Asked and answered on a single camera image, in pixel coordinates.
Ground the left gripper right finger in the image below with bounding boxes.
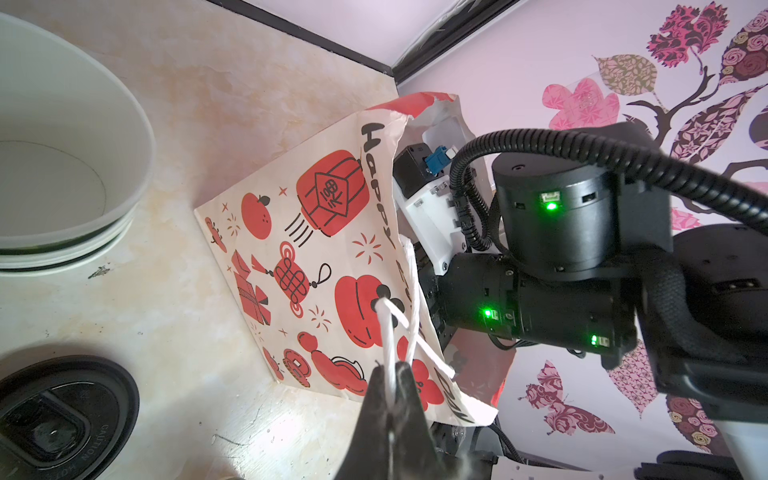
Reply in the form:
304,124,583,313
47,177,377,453
392,362,474,479

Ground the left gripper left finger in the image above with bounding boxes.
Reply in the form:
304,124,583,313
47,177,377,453
335,366,392,480

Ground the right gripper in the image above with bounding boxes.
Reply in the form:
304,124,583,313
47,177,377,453
419,253,638,369

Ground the red white paper bag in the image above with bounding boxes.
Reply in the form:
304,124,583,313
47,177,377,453
195,92,513,426

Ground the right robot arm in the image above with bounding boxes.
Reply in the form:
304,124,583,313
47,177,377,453
428,123,767,479

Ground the stack of black lids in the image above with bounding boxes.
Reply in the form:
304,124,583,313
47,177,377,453
1,355,140,480

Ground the stack of paper cups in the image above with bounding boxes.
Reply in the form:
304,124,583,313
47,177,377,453
1,15,156,277

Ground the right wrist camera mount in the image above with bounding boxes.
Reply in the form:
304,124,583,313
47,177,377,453
393,143,467,276

